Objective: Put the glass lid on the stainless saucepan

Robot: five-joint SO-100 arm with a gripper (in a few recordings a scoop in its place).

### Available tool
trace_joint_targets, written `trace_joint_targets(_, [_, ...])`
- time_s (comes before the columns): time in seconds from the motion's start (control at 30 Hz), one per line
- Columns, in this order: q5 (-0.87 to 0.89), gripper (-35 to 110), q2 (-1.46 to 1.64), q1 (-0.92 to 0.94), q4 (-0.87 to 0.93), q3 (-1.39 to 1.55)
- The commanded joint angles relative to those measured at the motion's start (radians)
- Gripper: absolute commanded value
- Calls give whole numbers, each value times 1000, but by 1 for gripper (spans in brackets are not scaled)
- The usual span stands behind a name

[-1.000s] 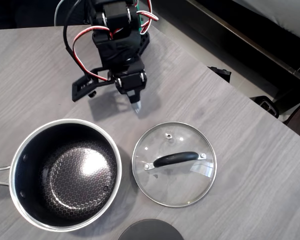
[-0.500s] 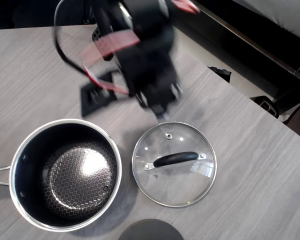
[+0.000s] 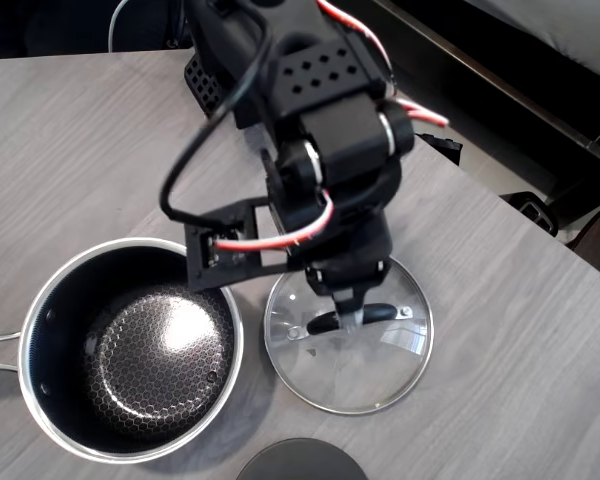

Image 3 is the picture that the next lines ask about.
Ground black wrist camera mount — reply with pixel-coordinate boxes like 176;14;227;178
184;197;301;294

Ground black table clamp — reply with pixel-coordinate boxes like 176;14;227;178
414;132;464;167
499;191;560;237

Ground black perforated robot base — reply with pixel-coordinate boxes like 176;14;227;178
183;47;231;119

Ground black cable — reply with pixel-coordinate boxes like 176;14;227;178
158;0;274;224

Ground stainless steel saucepan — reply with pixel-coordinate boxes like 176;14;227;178
0;237;245;464

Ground red white servo cable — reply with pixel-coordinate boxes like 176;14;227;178
317;0;396;96
379;97;451;127
213;192;334;252

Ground white cushion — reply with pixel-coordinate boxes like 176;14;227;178
464;0;600;84

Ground glass lid with black handle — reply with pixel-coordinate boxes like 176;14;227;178
263;254;435;416

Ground black furniture frame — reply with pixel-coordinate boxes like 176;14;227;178
324;0;600;216

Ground dark grey round disc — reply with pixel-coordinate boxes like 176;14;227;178
234;437;369;480

